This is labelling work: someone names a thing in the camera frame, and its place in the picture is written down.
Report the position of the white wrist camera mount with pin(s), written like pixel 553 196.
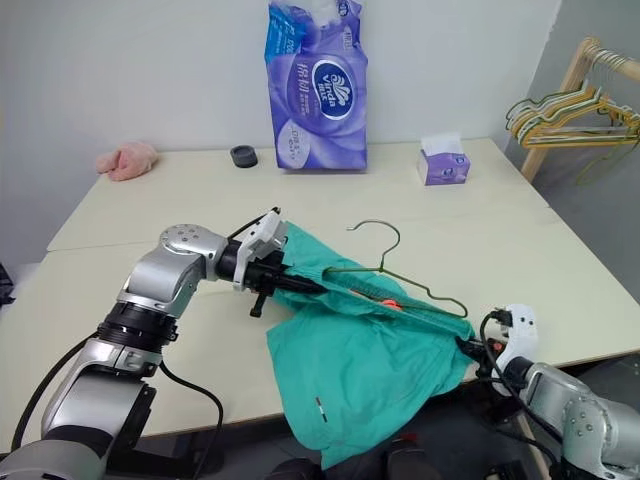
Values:
pixel 265 232
pixel 522 330

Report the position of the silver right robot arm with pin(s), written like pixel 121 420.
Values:
pixel 585 420

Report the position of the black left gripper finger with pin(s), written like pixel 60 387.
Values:
pixel 300 290
pixel 307 281

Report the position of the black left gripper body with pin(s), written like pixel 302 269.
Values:
pixel 262 280

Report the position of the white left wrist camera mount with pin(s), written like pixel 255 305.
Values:
pixel 265 232

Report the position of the wooden clothes rack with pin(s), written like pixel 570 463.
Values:
pixel 570 85

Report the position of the small purple tissue box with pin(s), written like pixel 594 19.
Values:
pixel 445 167

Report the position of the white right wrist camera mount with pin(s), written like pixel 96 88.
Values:
pixel 522 330

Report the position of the teal green shirt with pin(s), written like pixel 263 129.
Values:
pixel 360 360

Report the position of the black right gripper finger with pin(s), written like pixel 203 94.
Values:
pixel 464 346

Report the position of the pink fluffy cloth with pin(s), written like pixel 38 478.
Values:
pixel 127 160

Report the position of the large purple tissue pack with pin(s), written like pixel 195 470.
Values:
pixel 315 100

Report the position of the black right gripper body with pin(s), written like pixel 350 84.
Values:
pixel 485 357

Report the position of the black round dish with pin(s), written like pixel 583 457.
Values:
pixel 244 157

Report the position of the dark rounded shape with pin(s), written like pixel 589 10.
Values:
pixel 405 462
pixel 297 470

